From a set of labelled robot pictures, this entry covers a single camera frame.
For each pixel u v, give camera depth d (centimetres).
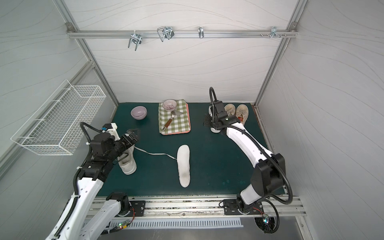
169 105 118
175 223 70
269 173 43
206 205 76
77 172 53
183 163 88
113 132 65
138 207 74
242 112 107
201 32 78
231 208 73
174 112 115
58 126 68
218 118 63
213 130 101
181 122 108
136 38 78
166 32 77
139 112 111
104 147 54
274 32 76
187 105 119
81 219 42
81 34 79
